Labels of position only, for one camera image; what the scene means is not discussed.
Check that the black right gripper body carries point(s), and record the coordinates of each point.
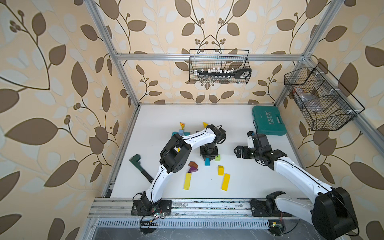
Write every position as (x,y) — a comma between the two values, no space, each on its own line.
(249,153)

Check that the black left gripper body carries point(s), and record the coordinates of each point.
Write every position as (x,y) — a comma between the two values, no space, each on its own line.
(209,152)

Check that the teal rectangular block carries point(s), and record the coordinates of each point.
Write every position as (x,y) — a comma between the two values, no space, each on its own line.
(207,162)

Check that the light green cube block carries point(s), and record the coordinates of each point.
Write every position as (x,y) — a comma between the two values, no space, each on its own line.
(217,157)

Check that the brown wooden block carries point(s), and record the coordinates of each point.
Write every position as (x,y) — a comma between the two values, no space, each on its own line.
(193,164)

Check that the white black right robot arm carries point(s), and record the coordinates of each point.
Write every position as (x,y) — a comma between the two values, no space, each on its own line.
(329,210)

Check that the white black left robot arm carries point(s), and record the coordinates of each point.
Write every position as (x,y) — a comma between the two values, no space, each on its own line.
(174,156)

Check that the purple triangular prism block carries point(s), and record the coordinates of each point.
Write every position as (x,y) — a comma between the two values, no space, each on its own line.
(192,170)

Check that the green plastic tool case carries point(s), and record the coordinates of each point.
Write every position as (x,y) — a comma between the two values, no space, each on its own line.
(268,120)

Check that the yellow rectangular block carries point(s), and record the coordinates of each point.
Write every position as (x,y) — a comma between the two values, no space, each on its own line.
(226,181)

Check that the yellow-green rectangular block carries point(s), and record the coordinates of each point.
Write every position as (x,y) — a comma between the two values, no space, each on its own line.
(187,182)

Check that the plastic bag in basket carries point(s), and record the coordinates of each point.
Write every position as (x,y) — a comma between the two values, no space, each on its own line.
(308,102)

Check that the dark green pipe wrench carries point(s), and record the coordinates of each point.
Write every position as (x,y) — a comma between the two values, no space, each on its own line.
(135,160)

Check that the black wire basket right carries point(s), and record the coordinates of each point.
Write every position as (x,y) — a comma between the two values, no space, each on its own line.
(340,105)

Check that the black wire basket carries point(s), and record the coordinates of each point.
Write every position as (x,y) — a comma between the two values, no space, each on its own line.
(223,59)
(340,105)

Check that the socket set rail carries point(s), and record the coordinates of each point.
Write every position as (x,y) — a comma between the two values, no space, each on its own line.
(240,74)

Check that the black wire basket back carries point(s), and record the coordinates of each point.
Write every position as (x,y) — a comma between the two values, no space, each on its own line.
(223,59)

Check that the aluminium front rail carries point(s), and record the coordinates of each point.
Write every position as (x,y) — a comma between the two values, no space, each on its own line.
(187,209)

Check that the aluminium frame post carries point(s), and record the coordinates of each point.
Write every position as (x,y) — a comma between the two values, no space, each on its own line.
(305,59)

